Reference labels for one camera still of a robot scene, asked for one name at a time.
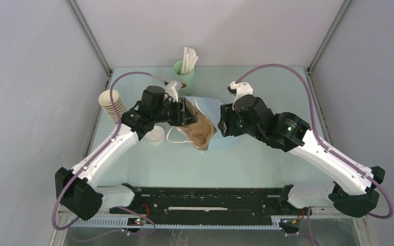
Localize green cup holder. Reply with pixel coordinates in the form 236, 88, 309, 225
172, 60, 196, 96

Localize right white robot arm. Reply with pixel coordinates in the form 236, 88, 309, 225
218, 95, 385, 218

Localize white wrapped straws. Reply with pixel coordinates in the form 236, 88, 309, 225
180, 47, 199, 75

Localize light blue paper bag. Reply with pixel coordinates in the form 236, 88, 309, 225
166, 96, 241, 152

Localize purple cable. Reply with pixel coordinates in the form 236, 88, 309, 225
51, 71, 169, 237
234, 64, 394, 246

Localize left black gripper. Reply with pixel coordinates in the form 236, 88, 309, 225
152, 97, 197, 127

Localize brown pulp cup carrier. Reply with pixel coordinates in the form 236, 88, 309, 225
179, 100, 216, 151

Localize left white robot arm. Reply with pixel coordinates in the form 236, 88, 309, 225
55, 86, 198, 220

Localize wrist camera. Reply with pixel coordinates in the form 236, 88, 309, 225
164, 81, 183, 102
227, 81, 253, 109

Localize stack of brown paper cups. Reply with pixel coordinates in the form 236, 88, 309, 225
98, 90, 126, 123

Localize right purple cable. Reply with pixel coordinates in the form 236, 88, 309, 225
234, 64, 394, 246

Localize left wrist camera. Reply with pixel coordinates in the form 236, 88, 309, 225
164, 81, 183, 102

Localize stack of white lids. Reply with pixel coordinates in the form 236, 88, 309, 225
144, 126, 165, 146

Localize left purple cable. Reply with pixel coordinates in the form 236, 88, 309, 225
51, 71, 169, 237

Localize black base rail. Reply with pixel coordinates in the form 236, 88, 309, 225
127, 187, 307, 227

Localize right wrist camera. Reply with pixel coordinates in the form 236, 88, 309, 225
227, 81, 253, 109

